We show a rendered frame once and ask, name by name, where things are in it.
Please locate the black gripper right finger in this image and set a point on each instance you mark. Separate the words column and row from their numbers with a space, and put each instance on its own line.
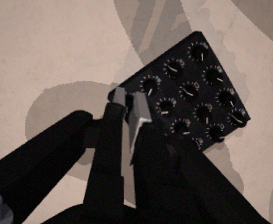
column 156, row 181

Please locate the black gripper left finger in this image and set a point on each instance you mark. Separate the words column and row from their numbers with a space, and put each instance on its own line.
column 30, row 172

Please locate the black knob box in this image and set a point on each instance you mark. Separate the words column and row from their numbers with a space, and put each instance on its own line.
column 210, row 115

